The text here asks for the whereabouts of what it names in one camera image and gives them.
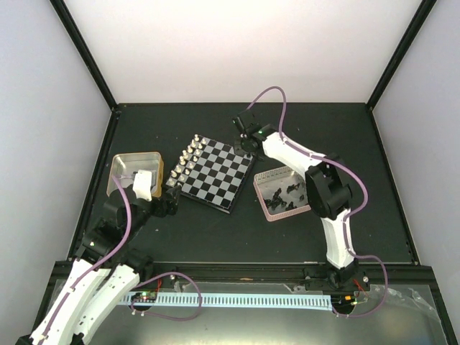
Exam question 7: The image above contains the pink metal tin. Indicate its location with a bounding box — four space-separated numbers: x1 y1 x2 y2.
253 166 311 222

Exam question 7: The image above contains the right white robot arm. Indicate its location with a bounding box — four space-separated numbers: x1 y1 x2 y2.
232 110 358 290

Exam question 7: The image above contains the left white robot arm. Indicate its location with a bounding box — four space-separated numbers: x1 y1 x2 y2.
17 186 180 344

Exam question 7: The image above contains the small green circuit board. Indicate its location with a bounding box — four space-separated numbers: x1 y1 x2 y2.
132 291 157 303

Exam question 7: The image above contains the black and silver chessboard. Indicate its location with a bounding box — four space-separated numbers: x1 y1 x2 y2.
165 134 255 213

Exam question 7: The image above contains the gold metal tin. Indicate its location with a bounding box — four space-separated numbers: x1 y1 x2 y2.
106 152 164 199

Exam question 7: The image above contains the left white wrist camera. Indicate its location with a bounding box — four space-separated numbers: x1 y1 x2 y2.
132 170 152 201

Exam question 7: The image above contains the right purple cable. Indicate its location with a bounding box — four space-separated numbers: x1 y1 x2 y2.
247 86 390 319

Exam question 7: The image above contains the purple cable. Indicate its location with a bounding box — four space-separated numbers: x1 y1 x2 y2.
35 173 202 341
247 86 390 319

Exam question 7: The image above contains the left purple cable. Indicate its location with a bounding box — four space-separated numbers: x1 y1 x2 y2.
35 173 202 341

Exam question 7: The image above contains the light blue cable duct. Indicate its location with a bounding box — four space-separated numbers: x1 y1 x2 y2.
118 292 332 311

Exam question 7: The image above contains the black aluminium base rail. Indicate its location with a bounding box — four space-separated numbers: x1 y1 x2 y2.
53 261 436 288

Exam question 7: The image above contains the left black frame post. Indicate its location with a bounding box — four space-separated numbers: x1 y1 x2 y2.
50 0 118 111

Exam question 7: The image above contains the black frame post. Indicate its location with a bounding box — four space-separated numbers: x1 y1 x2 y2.
50 0 118 111
366 0 437 111

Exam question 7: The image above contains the right black frame post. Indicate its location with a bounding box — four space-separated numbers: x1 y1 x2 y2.
366 0 437 111

